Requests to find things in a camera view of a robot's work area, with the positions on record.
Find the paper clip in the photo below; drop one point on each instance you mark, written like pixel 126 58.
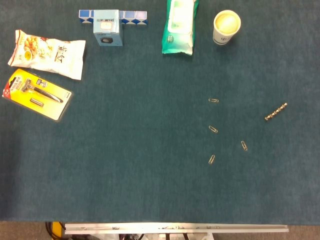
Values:
pixel 211 159
pixel 213 100
pixel 213 129
pixel 244 145

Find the teal felt table cloth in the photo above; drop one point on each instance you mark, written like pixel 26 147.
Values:
pixel 140 140

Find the green wet wipes pack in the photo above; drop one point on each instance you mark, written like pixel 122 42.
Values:
pixel 178 27

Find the blue white snake cube puzzle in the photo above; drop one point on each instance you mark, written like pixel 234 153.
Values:
pixel 135 18

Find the light blue speaker box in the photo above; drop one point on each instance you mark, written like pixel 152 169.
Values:
pixel 108 27

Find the white paper cup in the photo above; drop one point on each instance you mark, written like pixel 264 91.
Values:
pixel 226 25

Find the white snack bag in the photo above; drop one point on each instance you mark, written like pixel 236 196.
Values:
pixel 50 56

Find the yellow razor blister pack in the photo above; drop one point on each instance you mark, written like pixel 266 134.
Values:
pixel 25 93

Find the aluminium frame rail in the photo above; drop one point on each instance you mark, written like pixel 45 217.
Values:
pixel 175 228

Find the yellow block under rail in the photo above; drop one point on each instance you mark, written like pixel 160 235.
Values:
pixel 57 228

